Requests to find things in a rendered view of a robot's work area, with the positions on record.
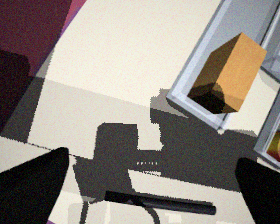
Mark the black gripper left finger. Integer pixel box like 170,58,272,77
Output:
0,147,69,224

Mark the tan faceted block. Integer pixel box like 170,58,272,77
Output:
187,32,267,114

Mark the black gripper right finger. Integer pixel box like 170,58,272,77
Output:
235,158,280,224

